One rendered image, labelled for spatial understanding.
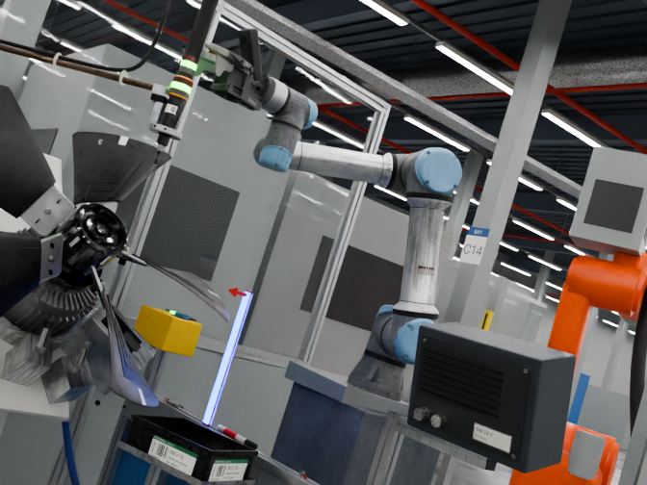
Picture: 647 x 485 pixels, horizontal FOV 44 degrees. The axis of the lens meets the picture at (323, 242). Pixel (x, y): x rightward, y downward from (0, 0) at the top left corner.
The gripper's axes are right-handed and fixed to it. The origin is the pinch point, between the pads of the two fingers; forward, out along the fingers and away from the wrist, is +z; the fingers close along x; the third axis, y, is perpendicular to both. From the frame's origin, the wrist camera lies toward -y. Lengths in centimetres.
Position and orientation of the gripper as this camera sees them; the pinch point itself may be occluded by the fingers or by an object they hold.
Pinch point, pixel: (197, 44)
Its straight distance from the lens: 179.5
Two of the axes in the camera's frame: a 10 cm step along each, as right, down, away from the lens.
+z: -6.8, -2.8, -6.8
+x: -6.7, -1.5, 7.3
